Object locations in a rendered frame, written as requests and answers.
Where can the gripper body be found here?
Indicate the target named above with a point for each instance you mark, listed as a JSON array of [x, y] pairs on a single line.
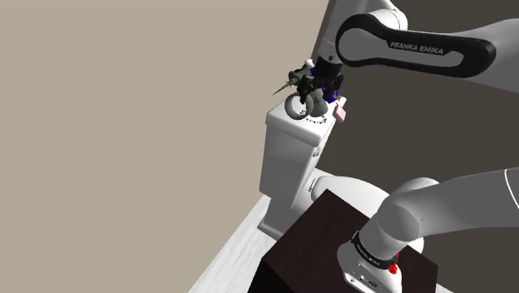
[[327, 70]]

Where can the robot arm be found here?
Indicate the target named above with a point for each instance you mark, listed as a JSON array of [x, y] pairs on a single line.
[[425, 215]]

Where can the white small bottle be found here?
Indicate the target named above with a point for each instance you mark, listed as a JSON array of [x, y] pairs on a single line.
[[309, 63]]

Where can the blue figure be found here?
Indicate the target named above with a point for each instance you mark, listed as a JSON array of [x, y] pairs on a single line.
[[329, 94]]

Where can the black tool with grey spike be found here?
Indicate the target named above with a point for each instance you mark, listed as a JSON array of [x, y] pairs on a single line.
[[299, 77]]

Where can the grey round jar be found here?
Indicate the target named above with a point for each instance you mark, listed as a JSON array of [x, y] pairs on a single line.
[[318, 104]]

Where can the pink small box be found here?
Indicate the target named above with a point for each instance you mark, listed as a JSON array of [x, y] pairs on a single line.
[[340, 113]]

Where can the grey cup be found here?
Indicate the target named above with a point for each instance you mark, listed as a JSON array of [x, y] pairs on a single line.
[[290, 106]]

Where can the white toilet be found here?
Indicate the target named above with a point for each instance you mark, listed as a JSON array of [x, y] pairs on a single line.
[[284, 162]]

